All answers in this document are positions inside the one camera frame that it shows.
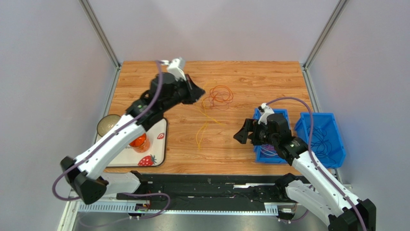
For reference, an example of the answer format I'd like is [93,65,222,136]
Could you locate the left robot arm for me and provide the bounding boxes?
[60,72,205,205]

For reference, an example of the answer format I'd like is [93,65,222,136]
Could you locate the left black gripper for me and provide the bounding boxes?
[162,75,206,113]

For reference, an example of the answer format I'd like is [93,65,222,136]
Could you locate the orange plastic cup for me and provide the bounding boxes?
[129,133,150,153]

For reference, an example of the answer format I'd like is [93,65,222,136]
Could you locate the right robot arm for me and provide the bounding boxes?
[233,112,376,231]

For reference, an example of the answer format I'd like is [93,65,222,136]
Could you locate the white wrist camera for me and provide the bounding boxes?
[258,103,275,125]
[159,57,186,81]

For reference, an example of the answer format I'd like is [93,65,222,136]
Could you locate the blue thin cable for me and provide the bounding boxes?
[306,126,337,161]

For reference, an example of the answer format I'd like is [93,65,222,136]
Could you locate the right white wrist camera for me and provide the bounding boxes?
[258,103,275,125]

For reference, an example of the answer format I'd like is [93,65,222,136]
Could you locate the strawberry print tray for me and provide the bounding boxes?
[108,118,168,167]

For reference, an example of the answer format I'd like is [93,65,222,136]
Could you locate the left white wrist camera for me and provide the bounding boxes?
[159,57,186,81]

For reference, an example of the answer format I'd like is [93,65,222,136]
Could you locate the yellow thin cable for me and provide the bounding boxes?
[195,96,225,151]

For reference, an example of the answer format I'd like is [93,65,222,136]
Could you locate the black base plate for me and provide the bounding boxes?
[135,174,295,211]

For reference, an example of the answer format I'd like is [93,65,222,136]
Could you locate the aluminium frame rail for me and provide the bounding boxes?
[57,179,366,231]

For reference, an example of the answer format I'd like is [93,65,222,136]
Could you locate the right blue plastic bin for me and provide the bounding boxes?
[311,113,346,168]

